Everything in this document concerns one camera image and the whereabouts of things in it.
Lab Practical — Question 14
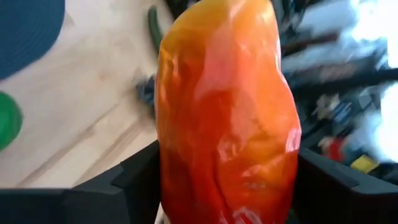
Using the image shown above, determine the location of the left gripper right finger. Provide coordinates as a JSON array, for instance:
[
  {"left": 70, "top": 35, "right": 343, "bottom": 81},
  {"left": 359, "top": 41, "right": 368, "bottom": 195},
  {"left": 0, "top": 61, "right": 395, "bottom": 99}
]
[{"left": 292, "top": 147, "right": 398, "bottom": 224}]

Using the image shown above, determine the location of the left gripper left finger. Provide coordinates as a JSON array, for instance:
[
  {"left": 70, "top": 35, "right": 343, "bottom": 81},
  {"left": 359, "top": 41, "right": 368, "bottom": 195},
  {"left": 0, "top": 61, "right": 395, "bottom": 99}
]
[{"left": 0, "top": 139, "right": 161, "bottom": 224}]

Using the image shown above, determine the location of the green lime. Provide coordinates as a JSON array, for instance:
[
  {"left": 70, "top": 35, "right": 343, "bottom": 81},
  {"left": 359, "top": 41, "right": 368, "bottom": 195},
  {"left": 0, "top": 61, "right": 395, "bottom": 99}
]
[{"left": 0, "top": 91, "right": 24, "bottom": 151}]

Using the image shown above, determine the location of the dark purple grape bunch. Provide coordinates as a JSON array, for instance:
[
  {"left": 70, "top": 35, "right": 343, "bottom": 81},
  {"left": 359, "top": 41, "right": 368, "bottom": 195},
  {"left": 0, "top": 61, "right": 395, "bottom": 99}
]
[{"left": 136, "top": 75, "right": 156, "bottom": 118}]

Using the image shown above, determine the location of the red yellow mango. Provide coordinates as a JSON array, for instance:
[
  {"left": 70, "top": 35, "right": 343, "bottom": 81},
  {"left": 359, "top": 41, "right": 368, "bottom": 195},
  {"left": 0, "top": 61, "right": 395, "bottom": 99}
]
[{"left": 154, "top": 0, "right": 302, "bottom": 224}]

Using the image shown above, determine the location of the round dark blue placemat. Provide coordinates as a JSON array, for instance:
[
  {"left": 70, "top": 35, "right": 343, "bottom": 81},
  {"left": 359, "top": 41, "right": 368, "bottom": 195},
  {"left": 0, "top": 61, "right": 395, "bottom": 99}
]
[{"left": 0, "top": 0, "right": 66, "bottom": 81}]

